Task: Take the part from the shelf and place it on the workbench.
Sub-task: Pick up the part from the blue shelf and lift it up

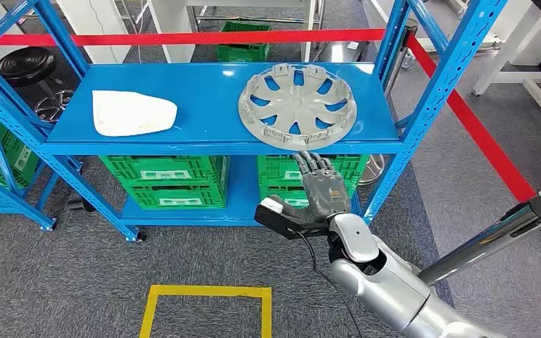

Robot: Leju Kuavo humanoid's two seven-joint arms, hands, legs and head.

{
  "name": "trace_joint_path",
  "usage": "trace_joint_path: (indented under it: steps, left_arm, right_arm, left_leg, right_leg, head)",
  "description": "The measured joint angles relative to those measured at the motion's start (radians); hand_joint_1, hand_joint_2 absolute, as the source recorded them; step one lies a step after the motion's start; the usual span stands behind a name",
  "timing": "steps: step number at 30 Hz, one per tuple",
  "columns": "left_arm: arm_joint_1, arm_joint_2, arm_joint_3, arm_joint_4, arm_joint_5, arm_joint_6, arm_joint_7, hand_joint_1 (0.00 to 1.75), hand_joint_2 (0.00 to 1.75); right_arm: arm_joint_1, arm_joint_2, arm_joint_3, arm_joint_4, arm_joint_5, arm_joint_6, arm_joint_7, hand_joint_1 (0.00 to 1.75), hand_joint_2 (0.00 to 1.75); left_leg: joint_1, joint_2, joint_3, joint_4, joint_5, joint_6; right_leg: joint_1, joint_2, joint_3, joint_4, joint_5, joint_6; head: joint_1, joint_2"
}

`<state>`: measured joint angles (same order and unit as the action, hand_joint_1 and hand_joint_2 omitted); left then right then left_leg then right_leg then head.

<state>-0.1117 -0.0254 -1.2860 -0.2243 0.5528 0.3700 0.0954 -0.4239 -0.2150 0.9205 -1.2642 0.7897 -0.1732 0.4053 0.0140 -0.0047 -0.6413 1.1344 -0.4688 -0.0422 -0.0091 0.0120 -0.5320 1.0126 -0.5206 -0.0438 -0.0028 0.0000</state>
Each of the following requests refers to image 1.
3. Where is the black round stool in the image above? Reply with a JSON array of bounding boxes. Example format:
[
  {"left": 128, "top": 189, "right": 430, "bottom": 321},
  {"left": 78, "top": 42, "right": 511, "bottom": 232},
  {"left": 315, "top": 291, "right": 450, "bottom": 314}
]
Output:
[{"left": 0, "top": 46, "right": 74, "bottom": 123}]

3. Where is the white workbench frame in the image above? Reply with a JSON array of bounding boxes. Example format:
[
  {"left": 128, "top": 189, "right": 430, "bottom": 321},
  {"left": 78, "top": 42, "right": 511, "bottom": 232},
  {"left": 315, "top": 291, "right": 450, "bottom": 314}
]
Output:
[{"left": 471, "top": 0, "right": 541, "bottom": 255}]

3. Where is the red barrier belt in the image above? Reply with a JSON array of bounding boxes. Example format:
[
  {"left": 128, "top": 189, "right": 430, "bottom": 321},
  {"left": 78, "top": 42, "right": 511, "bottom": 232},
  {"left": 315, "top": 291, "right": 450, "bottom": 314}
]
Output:
[
  {"left": 406, "top": 32, "right": 537, "bottom": 204},
  {"left": 0, "top": 28, "right": 387, "bottom": 48}
]

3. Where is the blue metal shelf rack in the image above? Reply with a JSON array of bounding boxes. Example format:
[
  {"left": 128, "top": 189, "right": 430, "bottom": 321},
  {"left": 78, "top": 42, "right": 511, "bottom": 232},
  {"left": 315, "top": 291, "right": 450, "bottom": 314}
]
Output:
[
  {"left": 0, "top": 0, "right": 509, "bottom": 244},
  {"left": 0, "top": 104, "right": 59, "bottom": 233}
]

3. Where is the white plastic part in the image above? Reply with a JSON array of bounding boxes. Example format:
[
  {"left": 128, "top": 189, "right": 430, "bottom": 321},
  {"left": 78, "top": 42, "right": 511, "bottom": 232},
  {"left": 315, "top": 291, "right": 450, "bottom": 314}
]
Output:
[{"left": 92, "top": 89, "right": 179, "bottom": 138}]

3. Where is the white cabinet panel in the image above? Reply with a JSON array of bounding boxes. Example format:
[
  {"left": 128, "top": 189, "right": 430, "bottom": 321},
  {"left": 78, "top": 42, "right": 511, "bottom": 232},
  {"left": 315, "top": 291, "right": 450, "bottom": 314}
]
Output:
[{"left": 56, "top": 0, "right": 134, "bottom": 65}]

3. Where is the white table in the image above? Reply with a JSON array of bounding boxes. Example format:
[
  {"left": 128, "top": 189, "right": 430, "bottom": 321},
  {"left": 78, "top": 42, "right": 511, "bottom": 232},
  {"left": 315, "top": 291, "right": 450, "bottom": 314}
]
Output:
[{"left": 148, "top": 0, "right": 321, "bottom": 64}]

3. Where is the black roller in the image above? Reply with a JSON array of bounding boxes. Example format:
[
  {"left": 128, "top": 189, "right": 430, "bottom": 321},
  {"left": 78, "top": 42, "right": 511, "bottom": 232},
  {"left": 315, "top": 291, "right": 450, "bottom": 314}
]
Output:
[{"left": 67, "top": 198, "right": 97, "bottom": 213}]

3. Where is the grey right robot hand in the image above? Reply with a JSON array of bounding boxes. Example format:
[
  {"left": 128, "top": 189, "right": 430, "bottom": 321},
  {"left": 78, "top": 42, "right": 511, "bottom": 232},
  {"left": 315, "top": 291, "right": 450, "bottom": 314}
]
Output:
[{"left": 277, "top": 150, "right": 352, "bottom": 223}]

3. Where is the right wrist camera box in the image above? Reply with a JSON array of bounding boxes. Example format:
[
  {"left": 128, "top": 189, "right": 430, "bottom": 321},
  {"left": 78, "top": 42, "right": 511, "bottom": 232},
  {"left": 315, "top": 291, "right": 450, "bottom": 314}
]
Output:
[{"left": 254, "top": 196, "right": 332, "bottom": 242}]

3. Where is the black bin with steel lid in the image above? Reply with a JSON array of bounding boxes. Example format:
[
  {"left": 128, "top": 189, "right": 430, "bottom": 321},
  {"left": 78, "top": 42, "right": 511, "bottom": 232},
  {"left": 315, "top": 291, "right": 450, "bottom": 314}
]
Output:
[{"left": 319, "top": 41, "right": 371, "bottom": 64}]

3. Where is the chrome stanchion post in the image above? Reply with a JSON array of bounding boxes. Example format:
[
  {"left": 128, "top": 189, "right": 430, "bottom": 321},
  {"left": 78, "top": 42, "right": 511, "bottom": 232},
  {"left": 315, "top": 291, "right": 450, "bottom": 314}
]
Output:
[
  {"left": 417, "top": 196, "right": 541, "bottom": 287},
  {"left": 359, "top": 18, "right": 419, "bottom": 186}
]

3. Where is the grey plastic wheel cover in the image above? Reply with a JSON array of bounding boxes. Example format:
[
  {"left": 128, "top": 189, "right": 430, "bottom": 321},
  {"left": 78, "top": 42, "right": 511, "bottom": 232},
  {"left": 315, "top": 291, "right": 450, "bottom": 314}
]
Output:
[{"left": 237, "top": 63, "right": 359, "bottom": 151}]

